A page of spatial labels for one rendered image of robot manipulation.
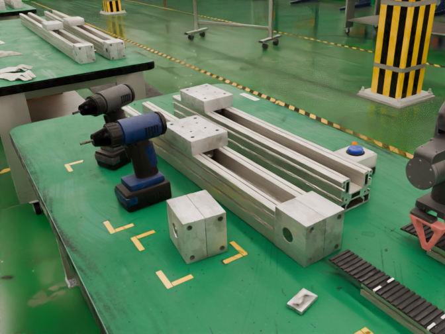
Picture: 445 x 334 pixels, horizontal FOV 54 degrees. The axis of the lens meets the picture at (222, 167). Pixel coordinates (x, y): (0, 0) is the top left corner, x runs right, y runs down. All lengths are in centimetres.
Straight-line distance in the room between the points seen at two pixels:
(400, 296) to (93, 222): 66
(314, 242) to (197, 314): 26
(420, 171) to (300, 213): 22
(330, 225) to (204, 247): 25
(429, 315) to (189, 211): 45
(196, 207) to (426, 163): 42
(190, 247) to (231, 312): 16
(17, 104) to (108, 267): 167
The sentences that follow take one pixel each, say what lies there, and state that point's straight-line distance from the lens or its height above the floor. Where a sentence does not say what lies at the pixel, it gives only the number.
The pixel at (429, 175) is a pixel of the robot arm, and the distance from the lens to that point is 80.
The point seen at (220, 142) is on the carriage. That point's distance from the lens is 115.
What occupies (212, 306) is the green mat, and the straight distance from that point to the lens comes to 80.
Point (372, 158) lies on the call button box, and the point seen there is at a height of 83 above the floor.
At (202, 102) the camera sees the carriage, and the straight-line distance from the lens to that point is 140.
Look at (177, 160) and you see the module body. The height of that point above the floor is 81.
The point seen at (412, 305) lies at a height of 81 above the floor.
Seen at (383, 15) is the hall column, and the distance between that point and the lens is 426.
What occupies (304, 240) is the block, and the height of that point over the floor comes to 84.
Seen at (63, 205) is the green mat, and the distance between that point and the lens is 116.
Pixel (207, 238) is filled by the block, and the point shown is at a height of 83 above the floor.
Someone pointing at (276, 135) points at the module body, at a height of 85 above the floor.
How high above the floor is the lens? 134
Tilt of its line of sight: 27 degrees down
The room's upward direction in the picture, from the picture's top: 3 degrees counter-clockwise
